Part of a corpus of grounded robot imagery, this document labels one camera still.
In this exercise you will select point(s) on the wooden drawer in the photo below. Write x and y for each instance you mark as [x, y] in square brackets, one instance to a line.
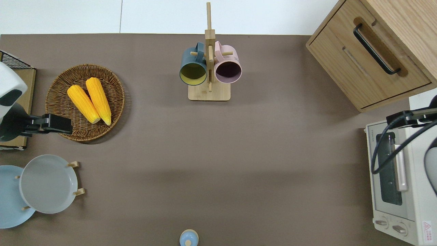
[341, 20]

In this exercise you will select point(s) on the wooden plate rack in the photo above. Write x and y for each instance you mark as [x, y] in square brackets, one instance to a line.
[79, 192]

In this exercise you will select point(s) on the pink mug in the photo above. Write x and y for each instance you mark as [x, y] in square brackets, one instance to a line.
[230, 58]

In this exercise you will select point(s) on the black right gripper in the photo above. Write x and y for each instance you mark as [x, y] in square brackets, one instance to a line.
[401, 119]

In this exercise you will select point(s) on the light blue plate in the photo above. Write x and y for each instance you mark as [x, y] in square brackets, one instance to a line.
[8, 198]

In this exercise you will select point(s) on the wooden mug rack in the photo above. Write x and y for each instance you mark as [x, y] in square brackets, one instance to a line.
[209, 94]

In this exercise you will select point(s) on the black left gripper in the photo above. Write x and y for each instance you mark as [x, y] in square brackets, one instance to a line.
[58, 123]

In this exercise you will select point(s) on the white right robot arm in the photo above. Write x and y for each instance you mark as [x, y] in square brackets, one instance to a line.
[432, 164]

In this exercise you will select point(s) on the brown wicker basket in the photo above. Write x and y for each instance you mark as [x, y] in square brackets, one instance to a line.
[59, 99]

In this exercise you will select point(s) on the yellow corn cob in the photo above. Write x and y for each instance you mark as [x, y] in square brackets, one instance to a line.
[99, 100]
[83, 104]

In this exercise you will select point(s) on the light wooden cabinet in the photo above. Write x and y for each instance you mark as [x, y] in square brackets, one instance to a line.
[341, 68]

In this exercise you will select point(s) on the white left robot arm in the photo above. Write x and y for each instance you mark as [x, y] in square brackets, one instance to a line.
[8, 78]

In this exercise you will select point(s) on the grey plate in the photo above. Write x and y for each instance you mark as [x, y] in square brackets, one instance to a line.
[47, 184]

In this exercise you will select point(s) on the dark blue mug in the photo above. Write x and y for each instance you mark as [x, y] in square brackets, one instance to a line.
[191, 58]

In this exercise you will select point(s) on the white toaster oven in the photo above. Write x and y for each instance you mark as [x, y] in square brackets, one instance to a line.
[414, 205]

